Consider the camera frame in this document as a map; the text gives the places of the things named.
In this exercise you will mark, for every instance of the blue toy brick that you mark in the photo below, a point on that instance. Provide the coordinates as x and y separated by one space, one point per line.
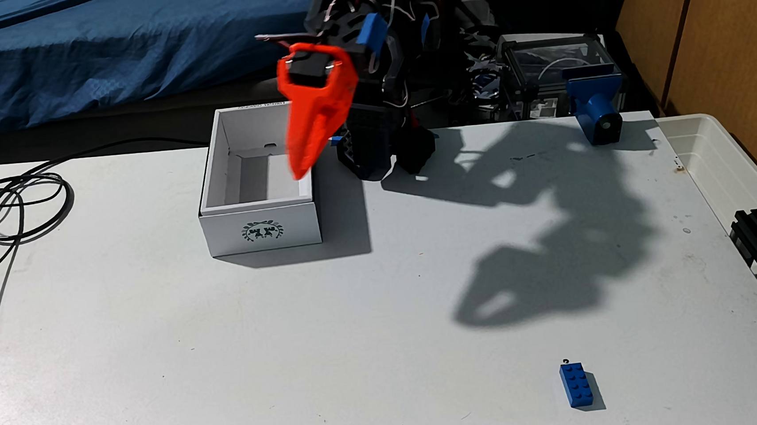
576 385

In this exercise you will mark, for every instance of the white cardboard box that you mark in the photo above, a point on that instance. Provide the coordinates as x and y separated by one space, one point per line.
286 232

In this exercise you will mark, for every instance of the dark machine with fan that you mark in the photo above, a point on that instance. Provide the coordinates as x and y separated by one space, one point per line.
484 78

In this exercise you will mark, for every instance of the blue bed sheet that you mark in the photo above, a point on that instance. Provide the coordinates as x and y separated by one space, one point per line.
140 43

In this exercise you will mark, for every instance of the white plastic bin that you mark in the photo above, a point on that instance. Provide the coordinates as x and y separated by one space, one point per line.
714 149

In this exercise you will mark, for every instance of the wooden cabinet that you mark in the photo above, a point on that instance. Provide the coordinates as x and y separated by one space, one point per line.
738 27

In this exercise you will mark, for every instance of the grey bed frame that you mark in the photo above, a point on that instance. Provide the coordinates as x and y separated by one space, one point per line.
211 108

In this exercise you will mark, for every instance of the clear acrylic enclosure box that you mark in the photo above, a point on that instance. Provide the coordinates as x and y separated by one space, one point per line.
554 60

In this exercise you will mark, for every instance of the blue printed clamp mount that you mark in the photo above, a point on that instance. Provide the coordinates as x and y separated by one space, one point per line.
594 107

